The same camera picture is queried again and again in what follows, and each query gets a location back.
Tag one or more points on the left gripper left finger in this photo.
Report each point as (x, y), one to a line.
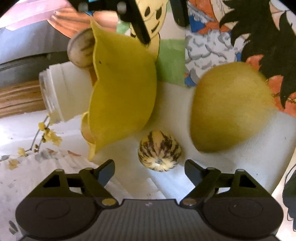
(95, 180)

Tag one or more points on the girl poster on door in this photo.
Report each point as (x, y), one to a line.
(59, 14)

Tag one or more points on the yellow-green mango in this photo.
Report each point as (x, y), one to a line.
(231, 104)

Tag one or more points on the striped pepino melon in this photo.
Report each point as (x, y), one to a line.
(159, 151)

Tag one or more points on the white printed cloth curtain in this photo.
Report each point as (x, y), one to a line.
(22, 174)

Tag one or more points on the striped melon in bowl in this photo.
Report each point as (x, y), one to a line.
(80, 49)

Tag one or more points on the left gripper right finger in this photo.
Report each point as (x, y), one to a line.
(204, 181)

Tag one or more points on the colourful cartoon drawings mat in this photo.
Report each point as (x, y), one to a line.
(184, 56)

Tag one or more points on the white plastic jar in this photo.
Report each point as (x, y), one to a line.
(66, 90)

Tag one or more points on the yellow flower twig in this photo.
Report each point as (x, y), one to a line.
(44, 134)

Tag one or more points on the yellow plastic bowl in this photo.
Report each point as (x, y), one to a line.
(123, 96)

